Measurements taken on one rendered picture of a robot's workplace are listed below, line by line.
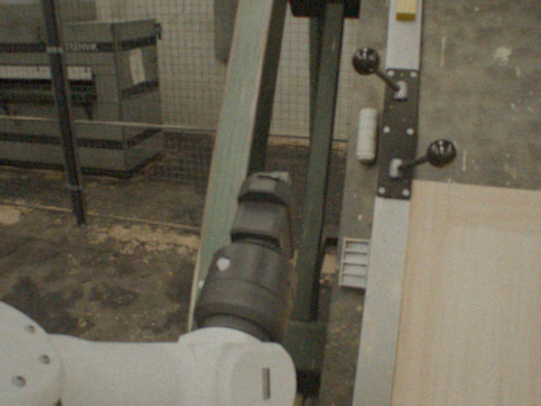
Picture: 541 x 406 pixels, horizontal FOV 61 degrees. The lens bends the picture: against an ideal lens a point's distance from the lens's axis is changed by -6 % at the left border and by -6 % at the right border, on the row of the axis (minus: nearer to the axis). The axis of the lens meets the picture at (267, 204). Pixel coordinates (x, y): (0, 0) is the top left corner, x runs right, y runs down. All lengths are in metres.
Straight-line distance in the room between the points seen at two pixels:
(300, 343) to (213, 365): 0.44
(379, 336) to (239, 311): 0.31
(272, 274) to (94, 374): 0.21
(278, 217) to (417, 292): 0.30
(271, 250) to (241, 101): 0.36
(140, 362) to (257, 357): 0.10
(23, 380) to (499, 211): 0.66
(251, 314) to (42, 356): 0.24
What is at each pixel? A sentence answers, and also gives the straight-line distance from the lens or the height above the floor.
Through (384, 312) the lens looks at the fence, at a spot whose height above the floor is 1.21.
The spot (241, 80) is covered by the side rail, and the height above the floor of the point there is 1.48.
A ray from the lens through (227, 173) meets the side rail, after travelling 0.73.
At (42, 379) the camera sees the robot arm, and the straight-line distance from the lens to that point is 0.20.
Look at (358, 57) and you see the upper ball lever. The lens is 0.65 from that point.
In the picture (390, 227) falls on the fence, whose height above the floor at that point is 1.31.
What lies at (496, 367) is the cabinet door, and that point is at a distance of 0.74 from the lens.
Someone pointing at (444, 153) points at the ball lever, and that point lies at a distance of 0.61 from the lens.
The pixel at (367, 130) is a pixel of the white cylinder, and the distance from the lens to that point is 0.75.
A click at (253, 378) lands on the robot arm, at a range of 0.37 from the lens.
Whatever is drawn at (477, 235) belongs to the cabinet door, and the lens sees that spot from 0.74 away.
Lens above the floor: 1.61
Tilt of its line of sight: 23 degrees down
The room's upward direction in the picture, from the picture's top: straight up
